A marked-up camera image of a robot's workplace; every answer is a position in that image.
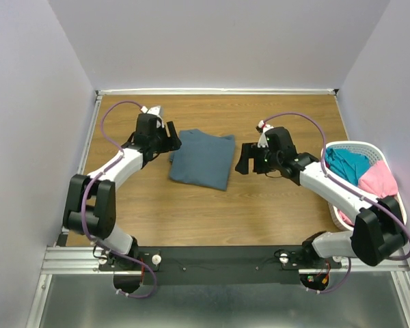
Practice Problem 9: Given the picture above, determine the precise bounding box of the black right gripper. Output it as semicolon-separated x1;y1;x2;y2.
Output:
234;142;281;174

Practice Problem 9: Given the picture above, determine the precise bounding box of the grey-blue t-shirt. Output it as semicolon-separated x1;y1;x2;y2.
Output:
169;129;236;191

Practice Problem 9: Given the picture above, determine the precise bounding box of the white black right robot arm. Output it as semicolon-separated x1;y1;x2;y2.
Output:
235;126;410;268

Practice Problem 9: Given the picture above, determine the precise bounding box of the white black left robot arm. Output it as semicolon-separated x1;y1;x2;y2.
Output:
63;113;182;270

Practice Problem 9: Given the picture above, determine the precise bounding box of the teal t-shirt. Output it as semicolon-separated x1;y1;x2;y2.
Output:
325;148;371;186

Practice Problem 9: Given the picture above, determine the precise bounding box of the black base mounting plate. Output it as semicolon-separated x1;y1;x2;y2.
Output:
98;245;342;292

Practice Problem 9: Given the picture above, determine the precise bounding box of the pink t-shirt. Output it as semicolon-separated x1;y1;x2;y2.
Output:
338;160;398;226

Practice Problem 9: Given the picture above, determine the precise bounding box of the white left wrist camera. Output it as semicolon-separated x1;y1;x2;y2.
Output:
140;105;165;128

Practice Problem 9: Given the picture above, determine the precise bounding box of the aluminium front rail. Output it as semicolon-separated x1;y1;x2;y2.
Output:
42;243;410;274

